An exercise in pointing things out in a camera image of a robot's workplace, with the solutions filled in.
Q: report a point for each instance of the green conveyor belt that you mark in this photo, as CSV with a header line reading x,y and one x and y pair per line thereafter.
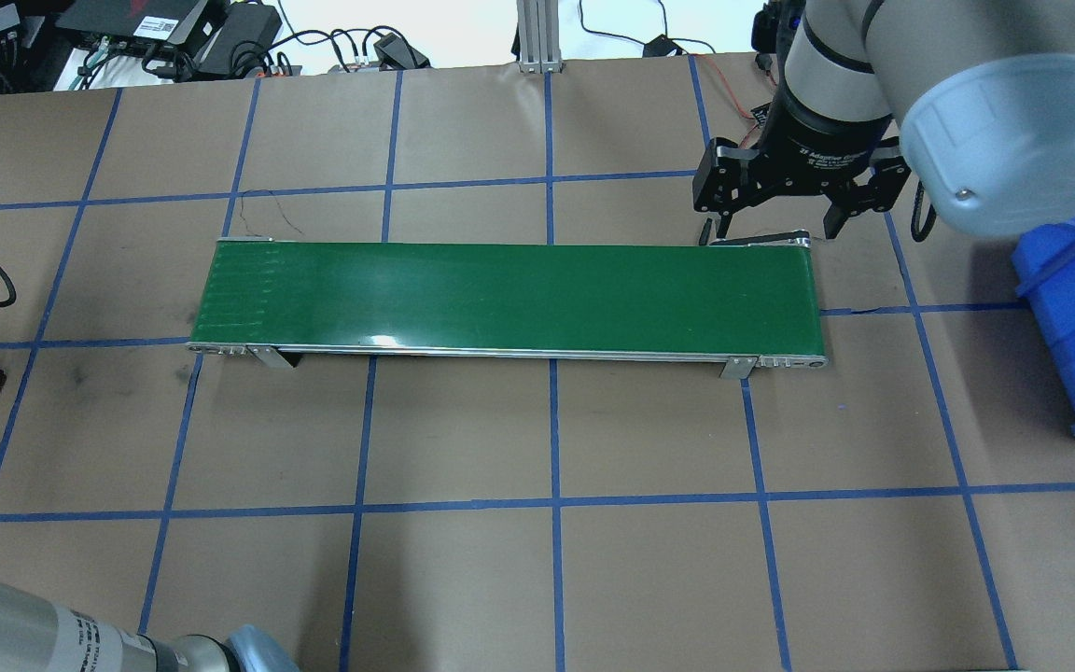
x,y
746,307

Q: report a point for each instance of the black laptop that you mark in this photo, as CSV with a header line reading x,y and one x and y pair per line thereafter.
x,y
171,26

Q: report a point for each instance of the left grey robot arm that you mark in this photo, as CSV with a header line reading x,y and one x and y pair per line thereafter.
x,y
37,634

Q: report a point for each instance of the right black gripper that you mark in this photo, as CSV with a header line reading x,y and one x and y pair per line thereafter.
x,y
816,142

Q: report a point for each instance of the black power adapter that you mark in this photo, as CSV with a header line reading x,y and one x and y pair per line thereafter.
x,y
395,54

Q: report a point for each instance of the aluminium frame post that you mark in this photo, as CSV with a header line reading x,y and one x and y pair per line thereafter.
x,y
537,37

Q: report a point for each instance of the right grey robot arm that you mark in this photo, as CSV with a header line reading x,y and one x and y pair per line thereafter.
x,y
975,98

